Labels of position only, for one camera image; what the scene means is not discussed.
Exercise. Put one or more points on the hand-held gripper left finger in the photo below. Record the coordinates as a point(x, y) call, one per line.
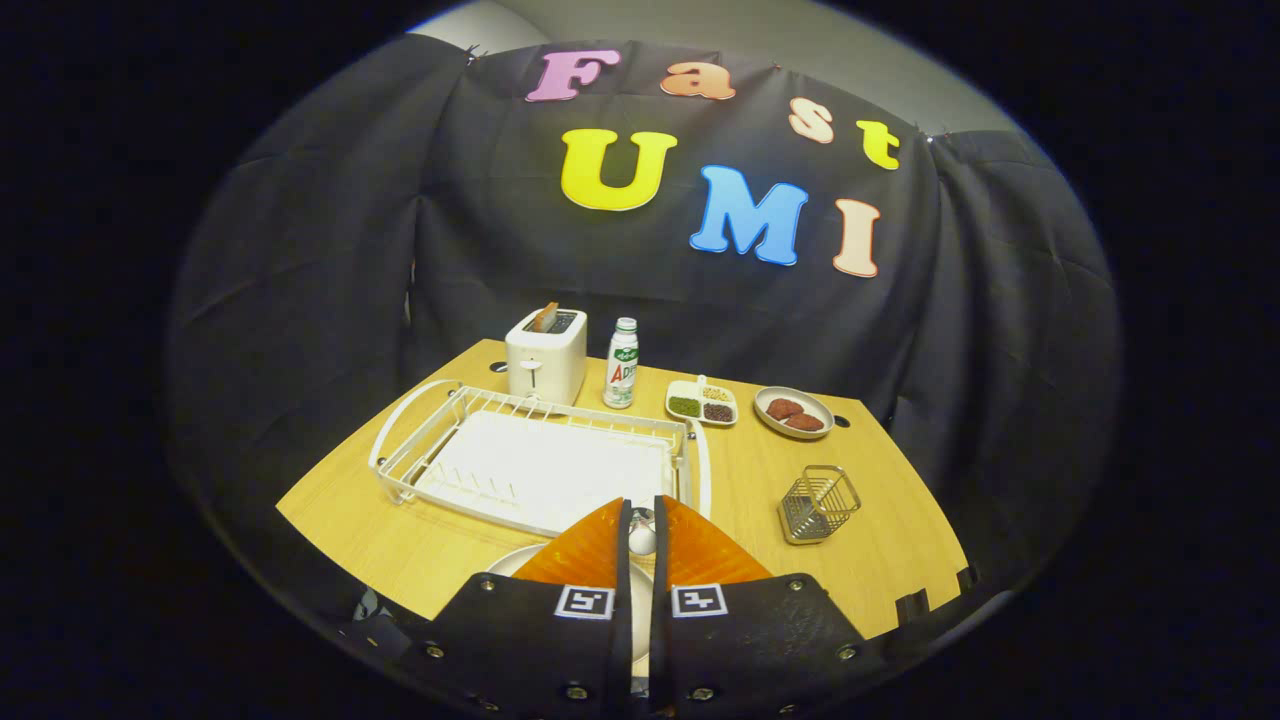
point(520, 640)

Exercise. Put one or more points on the white toaster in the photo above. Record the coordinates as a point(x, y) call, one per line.
point(545, 365)

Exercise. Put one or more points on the black table clamp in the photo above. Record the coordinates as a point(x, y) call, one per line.
point(966, 579)
point(912, 607)

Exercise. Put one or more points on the white round plate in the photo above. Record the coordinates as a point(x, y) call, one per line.
point(520, 560)

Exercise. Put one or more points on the red meat piece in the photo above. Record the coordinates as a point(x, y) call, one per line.
point(805, 422)
point(783, 408)

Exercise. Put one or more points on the white divided bean dish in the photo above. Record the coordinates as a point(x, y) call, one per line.
point(700, 405)

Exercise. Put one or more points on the black backdrop cloth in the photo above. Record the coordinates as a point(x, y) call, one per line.
point(400, 250)

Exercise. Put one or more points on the grey plate with meat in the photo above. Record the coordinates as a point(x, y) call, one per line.
point(770, 425)

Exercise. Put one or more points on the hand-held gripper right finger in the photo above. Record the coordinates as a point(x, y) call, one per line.
point(665, 600)

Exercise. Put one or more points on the brown bread slice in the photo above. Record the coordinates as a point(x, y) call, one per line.
point(546, 317)

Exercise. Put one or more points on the white green label bottle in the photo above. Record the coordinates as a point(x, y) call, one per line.
point(621, 370)

